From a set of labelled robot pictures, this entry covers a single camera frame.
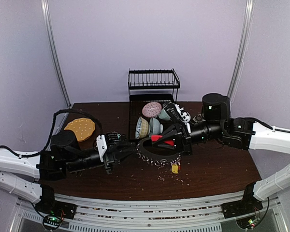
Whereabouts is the large grey red keyring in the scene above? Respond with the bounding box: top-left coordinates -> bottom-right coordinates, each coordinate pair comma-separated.
136,137 -> 181,168

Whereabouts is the yellow tag key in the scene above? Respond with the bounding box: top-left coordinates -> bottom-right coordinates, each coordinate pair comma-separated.
171,164 -> 180,174

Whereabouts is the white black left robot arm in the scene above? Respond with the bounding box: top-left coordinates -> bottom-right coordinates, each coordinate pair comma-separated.
0,130 -> 136,215

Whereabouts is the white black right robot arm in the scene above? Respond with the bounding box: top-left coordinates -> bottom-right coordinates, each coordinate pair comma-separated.
150,93 -> 290,214

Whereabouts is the grey blue ribbed bowl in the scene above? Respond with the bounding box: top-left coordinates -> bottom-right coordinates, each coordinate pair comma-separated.
148,117 -> 163,137

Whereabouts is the green celadon bowl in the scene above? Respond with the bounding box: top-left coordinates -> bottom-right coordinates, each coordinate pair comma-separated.
158,108 -> 171,121

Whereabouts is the light blue flower plate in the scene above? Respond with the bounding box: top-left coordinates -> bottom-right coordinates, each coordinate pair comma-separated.
192,114 -> 205,124

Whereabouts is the blue yellow patterned bowl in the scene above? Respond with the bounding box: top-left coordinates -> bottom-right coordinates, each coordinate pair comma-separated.
135,116 -> 150,140

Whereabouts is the pink patterned bowl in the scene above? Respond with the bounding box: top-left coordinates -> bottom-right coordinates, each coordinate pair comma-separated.
142,102 -> 162,117

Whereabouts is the yellow dotted plate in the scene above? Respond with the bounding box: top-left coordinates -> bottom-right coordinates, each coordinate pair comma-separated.
64,117 -> 95,142

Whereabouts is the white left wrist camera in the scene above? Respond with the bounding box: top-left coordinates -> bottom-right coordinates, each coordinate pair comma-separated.
96,135 -> 108,162

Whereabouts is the black wire dish rack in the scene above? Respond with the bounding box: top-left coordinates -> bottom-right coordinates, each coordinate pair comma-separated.
128,68 -> 182,143

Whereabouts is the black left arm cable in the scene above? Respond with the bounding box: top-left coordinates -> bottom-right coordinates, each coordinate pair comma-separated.
0,109 -> 103,158

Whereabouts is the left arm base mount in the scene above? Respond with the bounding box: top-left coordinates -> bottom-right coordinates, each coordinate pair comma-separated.
31,201 -> 77,231

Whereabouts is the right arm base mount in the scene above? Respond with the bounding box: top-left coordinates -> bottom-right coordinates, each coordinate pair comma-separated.
221,200 -> 263,231

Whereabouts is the right aluminium frame post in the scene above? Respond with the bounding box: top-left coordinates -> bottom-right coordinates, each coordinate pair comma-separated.
227,0 -> 255,103

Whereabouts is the aluminium frame post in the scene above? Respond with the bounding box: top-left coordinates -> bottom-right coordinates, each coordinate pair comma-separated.
41,0 -> 72,108
227,0 -> 255,103

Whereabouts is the left aluminium frame post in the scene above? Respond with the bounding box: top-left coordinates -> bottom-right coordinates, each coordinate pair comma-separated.
41,0 -> 72,108

